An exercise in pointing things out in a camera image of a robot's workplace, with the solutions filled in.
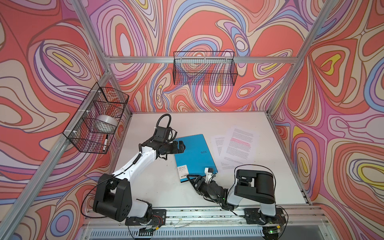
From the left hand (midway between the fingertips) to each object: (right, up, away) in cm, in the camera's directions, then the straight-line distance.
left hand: (180, 146), depth 86 cm
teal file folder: (+10, -8, +8) cm, 15 cm away
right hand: (+5, -20, -4) cm, 21 cm away
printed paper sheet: (+27, -12, +6) cm, 30 cm away
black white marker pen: (-36, +4, -13) cm, 38 cm away
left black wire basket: (-46, +27, 0) cm, 53 cm away
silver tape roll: (-35, +13, -16) cm, 40 cm away
